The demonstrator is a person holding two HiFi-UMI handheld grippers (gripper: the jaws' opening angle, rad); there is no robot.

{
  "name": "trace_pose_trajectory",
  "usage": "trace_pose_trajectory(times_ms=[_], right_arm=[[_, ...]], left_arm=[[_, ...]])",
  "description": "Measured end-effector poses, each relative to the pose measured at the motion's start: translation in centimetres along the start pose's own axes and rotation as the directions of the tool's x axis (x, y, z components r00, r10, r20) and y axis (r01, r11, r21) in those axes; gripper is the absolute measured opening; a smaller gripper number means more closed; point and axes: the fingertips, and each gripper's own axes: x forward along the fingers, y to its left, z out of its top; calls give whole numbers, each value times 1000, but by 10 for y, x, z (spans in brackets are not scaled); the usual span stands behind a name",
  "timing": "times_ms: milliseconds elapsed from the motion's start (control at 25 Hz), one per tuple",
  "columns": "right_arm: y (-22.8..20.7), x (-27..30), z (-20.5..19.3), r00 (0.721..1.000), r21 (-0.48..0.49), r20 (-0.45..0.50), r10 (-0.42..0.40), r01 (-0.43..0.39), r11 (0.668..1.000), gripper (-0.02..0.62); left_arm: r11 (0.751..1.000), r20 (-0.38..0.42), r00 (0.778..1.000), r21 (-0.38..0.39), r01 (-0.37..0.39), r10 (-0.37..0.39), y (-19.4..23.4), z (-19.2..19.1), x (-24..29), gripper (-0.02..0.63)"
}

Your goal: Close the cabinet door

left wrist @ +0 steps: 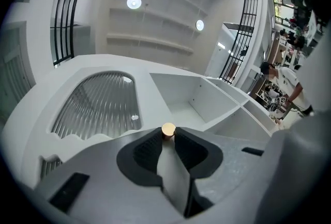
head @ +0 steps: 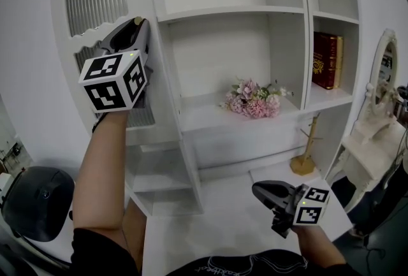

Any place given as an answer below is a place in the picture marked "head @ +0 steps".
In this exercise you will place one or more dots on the red book with gold edges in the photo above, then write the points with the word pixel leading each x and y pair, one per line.
pixel 323 61

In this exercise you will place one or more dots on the person's right forearm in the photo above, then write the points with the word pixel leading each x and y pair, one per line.
pixel 318 249

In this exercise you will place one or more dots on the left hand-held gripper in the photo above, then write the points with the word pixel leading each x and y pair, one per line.
pixel 108 83

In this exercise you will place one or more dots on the person's left forearm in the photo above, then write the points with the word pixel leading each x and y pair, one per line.
pixel 99 172

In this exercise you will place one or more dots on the white shelf cabinet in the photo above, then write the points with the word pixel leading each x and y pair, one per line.
pixel 223 45

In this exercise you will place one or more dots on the person's black printed t-shirt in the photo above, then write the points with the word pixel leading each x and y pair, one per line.
pixel 102 255

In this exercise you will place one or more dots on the white vanity table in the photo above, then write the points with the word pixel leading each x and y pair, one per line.
pixel 366 153

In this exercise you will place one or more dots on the white and black robot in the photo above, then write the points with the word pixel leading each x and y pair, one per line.
pixel 35 201

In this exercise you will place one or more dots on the wooden branch stand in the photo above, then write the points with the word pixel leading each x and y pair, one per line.
pixel 306 163

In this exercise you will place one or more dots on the white desk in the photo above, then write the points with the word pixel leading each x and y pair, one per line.
pixel 229 204

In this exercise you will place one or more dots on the pink flower bouquet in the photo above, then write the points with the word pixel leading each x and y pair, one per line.
pixel 255 102

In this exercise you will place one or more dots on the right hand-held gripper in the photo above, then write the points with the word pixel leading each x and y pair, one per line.
pixel 310 211

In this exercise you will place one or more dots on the oval white vanity mirror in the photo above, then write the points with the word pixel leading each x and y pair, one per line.
pixel 387 61

